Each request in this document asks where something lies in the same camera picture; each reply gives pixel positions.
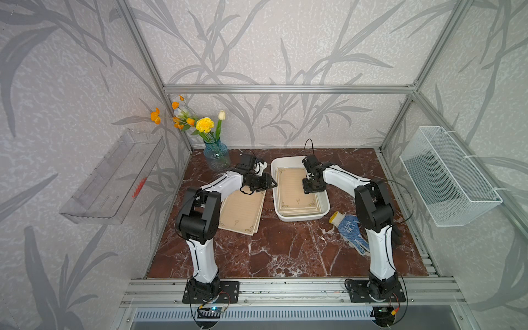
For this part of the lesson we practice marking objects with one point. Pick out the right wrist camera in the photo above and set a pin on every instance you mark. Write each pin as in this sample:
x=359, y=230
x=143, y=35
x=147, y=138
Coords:
x=311, y=163

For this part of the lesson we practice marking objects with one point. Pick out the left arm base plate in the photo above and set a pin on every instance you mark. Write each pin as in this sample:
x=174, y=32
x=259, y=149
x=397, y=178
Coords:
x=218, y=291

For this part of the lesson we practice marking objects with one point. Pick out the white plastic storage box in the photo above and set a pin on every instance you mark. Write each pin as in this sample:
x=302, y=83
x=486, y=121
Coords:
x=296, y=162

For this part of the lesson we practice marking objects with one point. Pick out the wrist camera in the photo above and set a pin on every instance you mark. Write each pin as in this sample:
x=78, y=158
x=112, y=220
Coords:
x=249, y=164
x=311, y=163

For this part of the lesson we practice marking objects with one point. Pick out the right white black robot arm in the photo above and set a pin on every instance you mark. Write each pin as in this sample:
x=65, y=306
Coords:
x=374, y=211

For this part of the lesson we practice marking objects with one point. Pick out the red pen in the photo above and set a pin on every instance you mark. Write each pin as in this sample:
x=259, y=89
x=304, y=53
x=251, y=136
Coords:
x=139, y=187

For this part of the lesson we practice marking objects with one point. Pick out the blue glass vase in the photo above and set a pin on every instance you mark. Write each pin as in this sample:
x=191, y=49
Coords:
x=217, y=156

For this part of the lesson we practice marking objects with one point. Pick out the blue dotted work glove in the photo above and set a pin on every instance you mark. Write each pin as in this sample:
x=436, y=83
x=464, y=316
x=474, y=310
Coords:
x=349, y=228

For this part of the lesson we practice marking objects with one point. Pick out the left circuit board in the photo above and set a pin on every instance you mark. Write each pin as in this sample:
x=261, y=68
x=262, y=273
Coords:
x=211, y=312

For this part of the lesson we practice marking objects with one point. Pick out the yellow orange flower bouquet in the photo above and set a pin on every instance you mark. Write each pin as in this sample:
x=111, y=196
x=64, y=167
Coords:
x=186, y=118

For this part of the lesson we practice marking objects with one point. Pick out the right circuit board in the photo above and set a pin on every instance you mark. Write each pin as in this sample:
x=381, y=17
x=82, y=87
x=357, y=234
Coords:
x=384, y=313

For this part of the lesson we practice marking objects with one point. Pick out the black yellow work glove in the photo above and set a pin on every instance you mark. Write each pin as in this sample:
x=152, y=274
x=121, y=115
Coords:
x=396, y=237

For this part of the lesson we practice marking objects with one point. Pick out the beige stationery paper stack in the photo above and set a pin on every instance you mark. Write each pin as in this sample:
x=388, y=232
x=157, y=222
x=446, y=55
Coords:
x=292, y=200

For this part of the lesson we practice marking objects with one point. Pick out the clear plastic wall shelf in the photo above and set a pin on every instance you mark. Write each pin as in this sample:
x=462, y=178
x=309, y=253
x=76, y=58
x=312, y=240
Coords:
x=105, y=197

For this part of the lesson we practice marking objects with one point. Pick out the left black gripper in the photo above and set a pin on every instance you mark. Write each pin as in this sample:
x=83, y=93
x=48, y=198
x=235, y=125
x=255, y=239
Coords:
x=266, y=184

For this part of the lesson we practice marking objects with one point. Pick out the circuit board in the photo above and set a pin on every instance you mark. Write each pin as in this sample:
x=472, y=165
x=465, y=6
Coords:
x=384, y=313
x=211, y=312

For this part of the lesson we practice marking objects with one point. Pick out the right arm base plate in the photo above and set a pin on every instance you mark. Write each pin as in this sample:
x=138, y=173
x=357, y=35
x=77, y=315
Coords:
x=365, y=292

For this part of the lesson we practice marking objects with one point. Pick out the white wire mesh basket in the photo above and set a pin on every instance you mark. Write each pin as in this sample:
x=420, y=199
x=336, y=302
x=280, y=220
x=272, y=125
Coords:
x=453, y=189

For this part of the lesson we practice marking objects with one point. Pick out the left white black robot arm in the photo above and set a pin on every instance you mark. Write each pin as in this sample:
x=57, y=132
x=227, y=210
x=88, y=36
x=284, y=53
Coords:
x=199, y=217

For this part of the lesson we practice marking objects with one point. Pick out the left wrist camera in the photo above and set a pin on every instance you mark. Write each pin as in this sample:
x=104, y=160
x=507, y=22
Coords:
x=249, y=164

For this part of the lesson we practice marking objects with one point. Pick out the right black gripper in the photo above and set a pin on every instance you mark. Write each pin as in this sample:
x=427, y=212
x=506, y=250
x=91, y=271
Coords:
x=306, y=188

